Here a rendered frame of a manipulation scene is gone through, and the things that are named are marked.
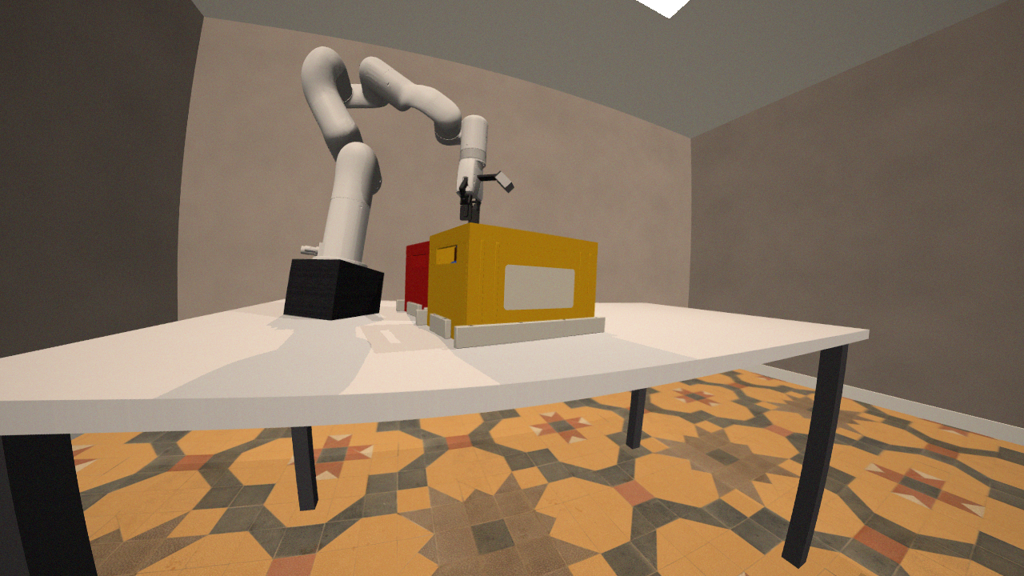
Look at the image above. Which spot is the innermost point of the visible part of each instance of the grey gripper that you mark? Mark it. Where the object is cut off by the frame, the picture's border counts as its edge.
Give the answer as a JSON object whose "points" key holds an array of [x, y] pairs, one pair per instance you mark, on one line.
{"points": [[468, 170]]}

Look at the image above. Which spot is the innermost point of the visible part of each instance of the red crate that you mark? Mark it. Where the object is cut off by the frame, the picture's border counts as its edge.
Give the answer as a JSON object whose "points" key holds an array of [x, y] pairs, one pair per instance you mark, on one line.
{"points": [[417, 273]]}

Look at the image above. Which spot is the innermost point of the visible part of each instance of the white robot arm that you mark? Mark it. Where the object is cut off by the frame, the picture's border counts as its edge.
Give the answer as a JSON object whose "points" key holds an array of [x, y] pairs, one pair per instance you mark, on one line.
{"points": [[357, 172]]}

